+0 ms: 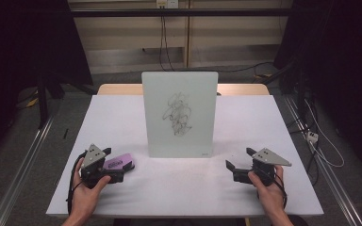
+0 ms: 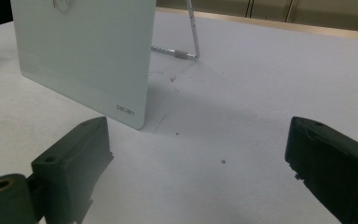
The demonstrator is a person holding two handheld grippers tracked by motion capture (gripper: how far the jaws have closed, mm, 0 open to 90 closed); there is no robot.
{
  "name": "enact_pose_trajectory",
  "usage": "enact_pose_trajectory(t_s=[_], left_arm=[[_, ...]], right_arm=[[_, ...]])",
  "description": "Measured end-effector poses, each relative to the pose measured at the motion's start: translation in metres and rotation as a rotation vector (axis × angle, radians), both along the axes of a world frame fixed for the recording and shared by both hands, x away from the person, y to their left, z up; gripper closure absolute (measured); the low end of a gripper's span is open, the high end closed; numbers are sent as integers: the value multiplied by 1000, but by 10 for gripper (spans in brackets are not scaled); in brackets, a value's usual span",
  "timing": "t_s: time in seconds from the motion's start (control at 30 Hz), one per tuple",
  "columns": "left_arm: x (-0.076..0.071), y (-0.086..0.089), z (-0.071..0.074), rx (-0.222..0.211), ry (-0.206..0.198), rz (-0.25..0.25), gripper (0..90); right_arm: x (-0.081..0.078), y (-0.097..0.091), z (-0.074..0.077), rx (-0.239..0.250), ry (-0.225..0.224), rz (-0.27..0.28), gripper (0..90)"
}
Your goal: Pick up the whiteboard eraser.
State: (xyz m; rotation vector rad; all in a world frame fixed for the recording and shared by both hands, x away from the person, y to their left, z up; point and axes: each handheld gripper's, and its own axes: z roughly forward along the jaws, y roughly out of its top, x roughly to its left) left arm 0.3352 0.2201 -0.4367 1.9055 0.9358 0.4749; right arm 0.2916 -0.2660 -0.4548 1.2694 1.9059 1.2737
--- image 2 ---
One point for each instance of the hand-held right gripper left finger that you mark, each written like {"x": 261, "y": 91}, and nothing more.
{"x": 71, "y": 161}

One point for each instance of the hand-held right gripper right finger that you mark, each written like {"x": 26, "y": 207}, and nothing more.
{"x": 335, "y": 168}

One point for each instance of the white glass whiteboard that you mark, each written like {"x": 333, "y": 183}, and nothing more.
{"x": 84, "y": 53}

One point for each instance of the wooden table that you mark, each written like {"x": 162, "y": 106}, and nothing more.
{"x": 276, "y": 25}

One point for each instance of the metal whiteboard stand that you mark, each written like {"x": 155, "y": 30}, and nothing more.
{"x": 195, "y": 37}

